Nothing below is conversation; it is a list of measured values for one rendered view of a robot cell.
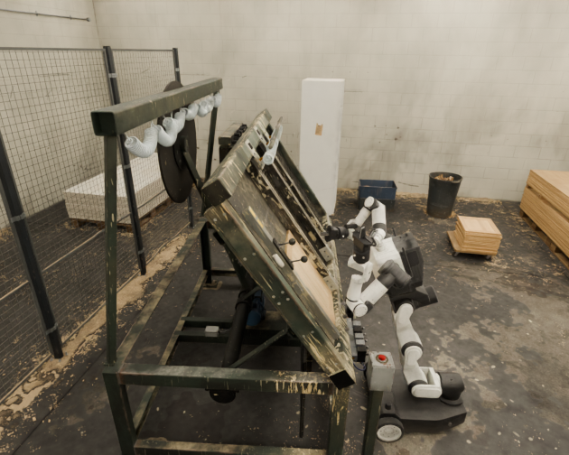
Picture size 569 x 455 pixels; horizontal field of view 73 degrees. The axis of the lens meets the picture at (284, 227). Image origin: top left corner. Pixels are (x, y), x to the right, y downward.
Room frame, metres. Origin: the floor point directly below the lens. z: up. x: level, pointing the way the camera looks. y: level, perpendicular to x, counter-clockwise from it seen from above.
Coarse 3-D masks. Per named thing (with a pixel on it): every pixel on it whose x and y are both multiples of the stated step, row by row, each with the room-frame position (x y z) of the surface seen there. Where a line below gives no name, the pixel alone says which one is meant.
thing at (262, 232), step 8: (248, 208) 1.83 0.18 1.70; (248, 216) 1.81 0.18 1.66; (256, 216) 1.84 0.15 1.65; (256, 224) 1.81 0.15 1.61; (264, 232) 1.80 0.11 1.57; (264, 240) 1.80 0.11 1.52; (272, 240) 1.82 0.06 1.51; (272, 248) 1.80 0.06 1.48; (280, 256) 1.80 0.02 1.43; (288, 272) 1.80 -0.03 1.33; (296, 272) 1.84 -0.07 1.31; (304, 288) 1.79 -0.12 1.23; (304, 296) 1.79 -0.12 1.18; (312, 296) 1.82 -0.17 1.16; (312, 304) 1.79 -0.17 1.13; (320, 312) 1.79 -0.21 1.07; (328, 320) 1.79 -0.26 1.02; (328, 328) 1.79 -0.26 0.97; (336, 328) 1.83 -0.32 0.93; (336, 336) 1.79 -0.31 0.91
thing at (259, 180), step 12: (252, 168) 2.30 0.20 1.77; (252, 180) 2.30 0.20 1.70; (264, 180) 2.29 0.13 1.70; (264, 192) 2.29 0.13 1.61; (276, 204) 2.29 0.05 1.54; (288, 216) 2.29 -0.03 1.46; (288, 228) 2.29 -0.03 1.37; (300, 228) 2.33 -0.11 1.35; (300, 240) 2.28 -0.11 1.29; (312, 252) 2.28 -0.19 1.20; (324, 276) 2.27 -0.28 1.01; (336, 288) 2.27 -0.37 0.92
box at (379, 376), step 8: (376, 352) 1.63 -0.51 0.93; (384, 352) 1.63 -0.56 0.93; (368, 360) 1.62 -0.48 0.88; (376, 360) 1.57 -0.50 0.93; (384, 360) 1.57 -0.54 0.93; (392, 360) 1.58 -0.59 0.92; (368, 368) 1.60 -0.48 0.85; (376, 368) 1.53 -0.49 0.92; (384, 368) 1.53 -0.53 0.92; (392, 368) 1.52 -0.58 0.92; (368, 376) 1.57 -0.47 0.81; (376, 376) 1.53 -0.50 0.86; (384, 376) 1.53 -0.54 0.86; (392, 376) 1.52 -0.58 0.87; (368, 384) 1.55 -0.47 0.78; (376, 384) 1.53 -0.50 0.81; (384, 384) 1.53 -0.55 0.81
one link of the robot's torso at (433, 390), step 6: (426, 372) 2.13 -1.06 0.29; (432, 372) 2.09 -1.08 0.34; (426, 378) 2.13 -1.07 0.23; (432, 378) 2.04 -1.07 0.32; (438, 378) 2.03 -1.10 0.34; (432, 384) 2.03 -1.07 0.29; (438, 384) 1.98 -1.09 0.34; (414, 390) 1.96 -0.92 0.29; (420, 390) 1.95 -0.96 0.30; (426, 390) 1.95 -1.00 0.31; (432, 390) 1.95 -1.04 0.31; (438, 390) 1.95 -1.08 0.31; (420, 396) 1.96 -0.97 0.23; (426, 396) 1.95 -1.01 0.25; (432, 396) 1.95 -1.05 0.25; (438, 396) 1.96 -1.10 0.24
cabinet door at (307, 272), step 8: (288, 232) 2.24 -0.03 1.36; (288, 240) 2.13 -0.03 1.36; (288, 248) 2.04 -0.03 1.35; (296, 248) 2.19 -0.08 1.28; (288, 256) 1.95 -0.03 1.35; (296, 256) 2.08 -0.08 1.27; (296, 264) 2.00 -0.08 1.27; (304, 264) 2.14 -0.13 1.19; (304, 272) 2.04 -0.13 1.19; (312, 272) 2.18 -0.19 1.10; (304, 280) 1.95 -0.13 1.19; (312, 280) 2.08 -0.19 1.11; (320, 280) 2.21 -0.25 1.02; (312, 288) 1.98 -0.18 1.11; (320, 288) 2.10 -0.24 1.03; (328, 288) 2.25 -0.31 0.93; (320, 296) 2.00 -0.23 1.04; (328, 296) 2.14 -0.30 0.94; (320, 304) 1.91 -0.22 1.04; (328, 304) 2.04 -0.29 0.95; (328, 312) 1.95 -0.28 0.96
